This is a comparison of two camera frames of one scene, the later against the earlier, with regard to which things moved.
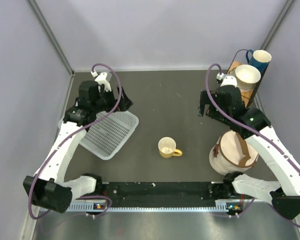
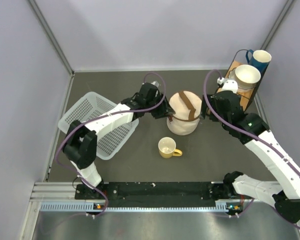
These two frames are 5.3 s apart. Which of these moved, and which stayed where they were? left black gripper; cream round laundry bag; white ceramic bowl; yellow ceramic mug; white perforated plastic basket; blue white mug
Moved: cream round laundry bag; left black gripper
Stayed: white ceramic bowl; white perforated plastic basket; blue white mug; yellow ceramic mug
